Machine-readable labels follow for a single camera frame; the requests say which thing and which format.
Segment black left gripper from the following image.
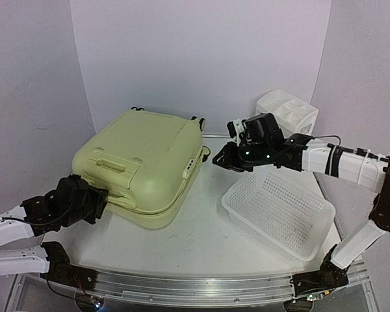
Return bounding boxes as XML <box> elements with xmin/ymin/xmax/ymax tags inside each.
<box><xmin>62</xmin><ymin>187</ymin><xmax>108</xmax><ymax>228</ymax></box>

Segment pale green hard-shell suitcase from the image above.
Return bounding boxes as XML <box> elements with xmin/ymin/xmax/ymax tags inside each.
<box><xmin>71</xmin><ymin>109</ymin><xmax>211</xmax><ymax>229</ymax></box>

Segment white perforated plastic basket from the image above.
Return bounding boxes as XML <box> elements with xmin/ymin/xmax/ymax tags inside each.
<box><xmin>221</xmin><ymin>167</ymin><xmax>335</xmax><ymax>261</ymax></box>

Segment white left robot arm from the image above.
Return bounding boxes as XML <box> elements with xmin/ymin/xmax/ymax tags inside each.
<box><xmin>0</xmin><ymin>174</ymin><xmax>108</xmax><ymax>284</ymax></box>

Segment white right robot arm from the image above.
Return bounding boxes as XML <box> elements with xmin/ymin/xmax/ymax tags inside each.
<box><xmin>213</xmin><ymin>134</ymin><xmax>390</xmax><ymax>288</ymax></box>

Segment white plastic drawer organizer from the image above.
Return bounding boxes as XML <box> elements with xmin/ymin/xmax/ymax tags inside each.
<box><xmin>256</xmin><ymin>89</ymin><xmax>319</xmax><ymax>137</ymax></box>

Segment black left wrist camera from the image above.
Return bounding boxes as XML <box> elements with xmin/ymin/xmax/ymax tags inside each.
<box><xmin>53</xmin><ymin>174</ymin><xmax>88</xmax><ymax>216</ymax></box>

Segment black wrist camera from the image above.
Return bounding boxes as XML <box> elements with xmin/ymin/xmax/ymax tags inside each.
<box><xmin>53</xmin><ymin>174</ymin><xmax>88</xmax><ymax>216</ymax></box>
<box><xmin>244</xmin><ymin>113</ymin><xmax>285</xmax><ymax>146</ymax></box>

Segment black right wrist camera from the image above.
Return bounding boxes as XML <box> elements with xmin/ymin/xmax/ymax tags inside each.
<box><xmin>244</xmin><ymin>113</ymin><xmax>285</xmax><ymax>146</ymax></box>

